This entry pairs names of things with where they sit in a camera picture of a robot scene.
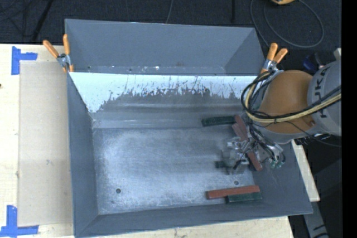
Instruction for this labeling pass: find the grey metal bin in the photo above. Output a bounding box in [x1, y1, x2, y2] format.
[64, 18, 314, 238]

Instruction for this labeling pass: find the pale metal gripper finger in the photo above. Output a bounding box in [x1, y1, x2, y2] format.
[222, 152, 249, 175]
[226, 140, 249, 152]

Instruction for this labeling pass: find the red-brown flat block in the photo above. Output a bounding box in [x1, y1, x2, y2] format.
[234, 114, 264, 172]
[231, 123, 248, 143]
[205, 185, 262, 200]

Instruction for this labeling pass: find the pale wood flat board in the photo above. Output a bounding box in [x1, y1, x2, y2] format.
[17, 60, 74, 228]

